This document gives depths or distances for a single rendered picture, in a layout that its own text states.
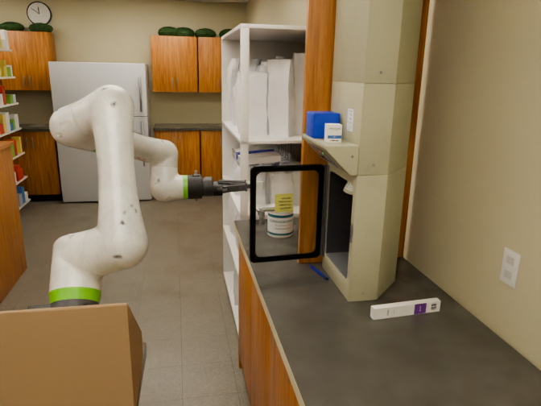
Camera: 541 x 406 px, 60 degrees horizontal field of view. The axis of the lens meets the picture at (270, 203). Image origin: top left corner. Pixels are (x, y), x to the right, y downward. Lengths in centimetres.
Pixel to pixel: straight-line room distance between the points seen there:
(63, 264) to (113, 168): 28
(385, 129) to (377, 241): 39
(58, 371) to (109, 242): 31
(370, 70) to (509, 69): 43
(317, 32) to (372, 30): 38
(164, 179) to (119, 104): 47
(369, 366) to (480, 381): 30
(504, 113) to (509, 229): 37
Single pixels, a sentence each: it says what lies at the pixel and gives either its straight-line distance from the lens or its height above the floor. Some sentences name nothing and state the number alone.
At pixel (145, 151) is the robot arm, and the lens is 170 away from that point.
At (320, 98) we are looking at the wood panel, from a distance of 190.
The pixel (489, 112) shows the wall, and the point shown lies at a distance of 174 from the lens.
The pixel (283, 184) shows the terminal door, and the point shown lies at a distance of 184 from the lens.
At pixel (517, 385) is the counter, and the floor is 94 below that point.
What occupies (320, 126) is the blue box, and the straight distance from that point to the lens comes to 172.
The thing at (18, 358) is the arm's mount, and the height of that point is 113.
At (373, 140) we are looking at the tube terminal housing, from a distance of 160.
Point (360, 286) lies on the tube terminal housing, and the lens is 175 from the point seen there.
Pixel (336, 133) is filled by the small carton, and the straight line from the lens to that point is 163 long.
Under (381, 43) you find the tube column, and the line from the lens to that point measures 158.
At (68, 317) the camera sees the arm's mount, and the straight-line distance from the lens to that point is 113.
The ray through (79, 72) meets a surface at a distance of 643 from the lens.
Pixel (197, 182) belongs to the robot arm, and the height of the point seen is 134.
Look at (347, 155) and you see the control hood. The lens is 157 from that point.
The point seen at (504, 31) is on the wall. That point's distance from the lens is 173.
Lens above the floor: 174
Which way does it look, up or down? 16 degrees down
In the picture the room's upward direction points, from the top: 1 degrees clockwise
